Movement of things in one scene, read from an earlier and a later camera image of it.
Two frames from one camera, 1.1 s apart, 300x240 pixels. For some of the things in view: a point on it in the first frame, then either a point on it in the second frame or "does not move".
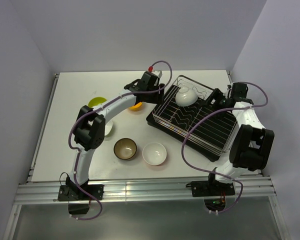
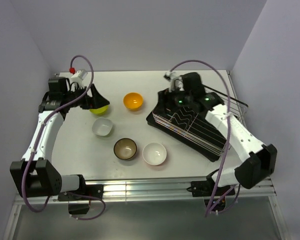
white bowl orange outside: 154,153 does not move
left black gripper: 158,99 to 96,100
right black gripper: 217,94 to 165,100
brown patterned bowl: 125,148 does not move
